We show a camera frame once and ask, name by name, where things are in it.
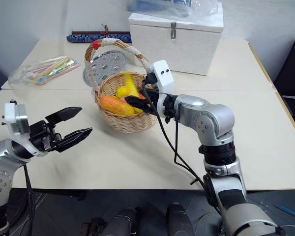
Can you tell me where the round perforated metal plate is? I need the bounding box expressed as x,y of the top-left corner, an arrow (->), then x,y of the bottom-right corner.
83,50 -> 127,87

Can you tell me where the white woven lidded box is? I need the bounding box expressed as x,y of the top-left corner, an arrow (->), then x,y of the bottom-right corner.
128,1 -> 224,77

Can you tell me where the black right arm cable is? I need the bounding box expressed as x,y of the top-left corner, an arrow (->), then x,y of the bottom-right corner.
141,80 -> 205,188

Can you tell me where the blue stick on floor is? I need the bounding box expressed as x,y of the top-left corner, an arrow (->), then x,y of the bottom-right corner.
272,204 -> 295,220

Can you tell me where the blue patterned fabric roll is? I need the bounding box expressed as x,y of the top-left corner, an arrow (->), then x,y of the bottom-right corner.
66,34 -> 133,45

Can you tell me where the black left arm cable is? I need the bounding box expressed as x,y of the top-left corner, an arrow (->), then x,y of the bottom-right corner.
23,164 -> 37,223

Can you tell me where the clear plastic bag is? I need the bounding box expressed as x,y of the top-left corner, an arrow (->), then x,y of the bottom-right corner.
126,0 -> 220,21

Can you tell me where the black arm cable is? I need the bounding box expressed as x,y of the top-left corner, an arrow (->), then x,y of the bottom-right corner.
23,164 -> 37,223
141,80 -> 205,188

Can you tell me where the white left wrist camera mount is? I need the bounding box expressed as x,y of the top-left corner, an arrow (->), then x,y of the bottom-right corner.
1,99 -> 48,158

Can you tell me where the bag of colourful straws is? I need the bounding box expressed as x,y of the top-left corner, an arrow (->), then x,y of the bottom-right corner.
8,56 -> 80,86

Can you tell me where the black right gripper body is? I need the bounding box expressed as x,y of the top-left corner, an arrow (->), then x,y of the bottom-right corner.
142,72 -> 163,116

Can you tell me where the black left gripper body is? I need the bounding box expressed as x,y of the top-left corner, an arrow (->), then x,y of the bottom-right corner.
29,119 -> 63,153

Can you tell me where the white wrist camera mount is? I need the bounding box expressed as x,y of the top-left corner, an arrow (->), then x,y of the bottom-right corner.
1,99 -> 48,158
149,59 -> 176,95

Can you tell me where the dark wooden rod with tassel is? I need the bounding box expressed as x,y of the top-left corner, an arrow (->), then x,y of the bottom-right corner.
71,24 -> 131,36

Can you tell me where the yellow banana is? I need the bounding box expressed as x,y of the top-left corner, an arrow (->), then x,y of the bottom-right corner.
123,72 -> 148,114

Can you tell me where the orange yellow mango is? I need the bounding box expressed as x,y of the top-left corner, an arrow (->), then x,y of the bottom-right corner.
99,95 -> 136,116

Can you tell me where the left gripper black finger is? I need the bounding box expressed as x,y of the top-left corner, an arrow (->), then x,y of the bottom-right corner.
45,106 -> 83,124
55,127 -> 93,153

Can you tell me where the black chair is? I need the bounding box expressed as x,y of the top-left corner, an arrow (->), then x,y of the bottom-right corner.
273,35 -> 295,99

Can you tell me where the wicker basket with handle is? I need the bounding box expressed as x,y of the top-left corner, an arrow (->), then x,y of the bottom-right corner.
84,37 -> 158,134

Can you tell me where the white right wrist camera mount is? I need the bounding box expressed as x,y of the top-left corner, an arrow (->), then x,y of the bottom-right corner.
149,59 -> 176,95

